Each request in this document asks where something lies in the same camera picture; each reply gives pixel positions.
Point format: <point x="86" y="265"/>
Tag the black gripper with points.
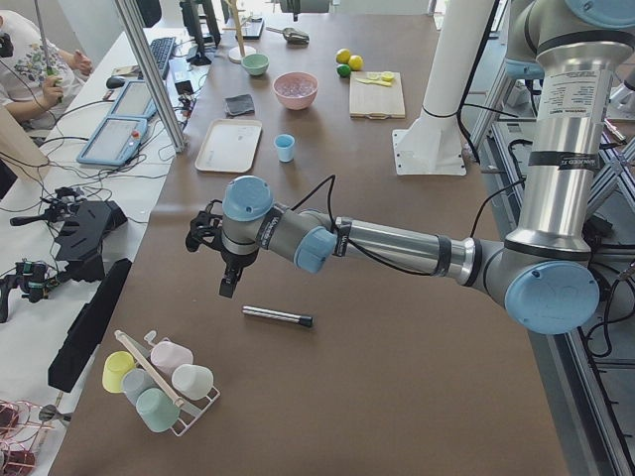
<point x="232" y="260"/>

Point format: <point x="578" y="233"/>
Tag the steel muddler black tip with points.
<point x="298" y="319"/>

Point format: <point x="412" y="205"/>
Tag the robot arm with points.
<point x="539" y="272"/>

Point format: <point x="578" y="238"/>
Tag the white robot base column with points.
<point x="432" y="144"/>

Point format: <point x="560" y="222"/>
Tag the light blue plastic cup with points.
<point x="285" y="147"/>

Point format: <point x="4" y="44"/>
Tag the pink bowl of ice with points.
<point x="296" y="90"/>

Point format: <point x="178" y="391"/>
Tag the wooden cup tree stand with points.
<point x="238" y="53"/>

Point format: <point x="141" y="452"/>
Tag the steel ice scoop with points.
<point x="291" y="35"/>

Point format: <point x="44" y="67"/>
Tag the cream rabbit tray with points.
<point x="229" y="146"/>

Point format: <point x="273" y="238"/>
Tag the grey folded cloth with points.
<point x="239" y="105"/>

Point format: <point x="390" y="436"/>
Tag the blue teach pendant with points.
<point x="115" y="141"/>
<point x="134" y="100"/>

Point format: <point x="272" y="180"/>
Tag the mint green bowl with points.
<point x="255" y="64"/>

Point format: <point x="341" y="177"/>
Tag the bamboo cutting board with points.
<point x="374" y="101"/>

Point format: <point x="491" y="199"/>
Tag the green lime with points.
<point x="343" y="70"/>

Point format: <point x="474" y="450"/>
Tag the yellow plastic knife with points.
<point x="379" y="82"/>

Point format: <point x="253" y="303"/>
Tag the yellow lemon outer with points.
<point x="343" y="56"/>

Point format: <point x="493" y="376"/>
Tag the yellow lemon near board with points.
<point x="356" y="62"/>

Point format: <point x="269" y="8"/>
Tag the seated person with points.
<point x="38" y="80"/>

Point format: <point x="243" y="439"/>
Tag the wire rack with cups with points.
<point x="160" y="380"/>

